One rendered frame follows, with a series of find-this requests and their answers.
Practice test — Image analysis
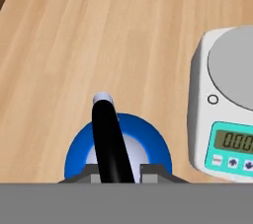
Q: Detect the blue kettle with black handle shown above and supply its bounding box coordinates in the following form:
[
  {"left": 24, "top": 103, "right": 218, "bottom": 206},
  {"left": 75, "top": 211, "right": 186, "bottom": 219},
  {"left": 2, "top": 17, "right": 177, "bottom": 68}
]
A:
[{"left": 63, "top": 91, "right": 174, "bottom": 185}]

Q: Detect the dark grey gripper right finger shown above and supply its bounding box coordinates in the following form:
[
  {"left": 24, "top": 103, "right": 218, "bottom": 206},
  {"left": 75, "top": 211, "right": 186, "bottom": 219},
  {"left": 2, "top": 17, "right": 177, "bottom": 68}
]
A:
[{"left": 139, "top": 164, "right": 190, "bottom": 185}]

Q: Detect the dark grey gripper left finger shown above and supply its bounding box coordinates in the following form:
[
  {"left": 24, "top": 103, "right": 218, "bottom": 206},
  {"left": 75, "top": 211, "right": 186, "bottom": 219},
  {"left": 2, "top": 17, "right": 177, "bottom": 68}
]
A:
[{"left": 57, "top": 164, "right": 103, "bottom": 185}]

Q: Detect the white digital kitchen scale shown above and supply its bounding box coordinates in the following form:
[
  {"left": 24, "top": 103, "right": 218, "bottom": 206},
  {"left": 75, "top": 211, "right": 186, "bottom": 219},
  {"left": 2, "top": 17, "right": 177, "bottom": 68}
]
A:
[{"left": 187, "top": 25, "right": 253, "bottom": 184}]

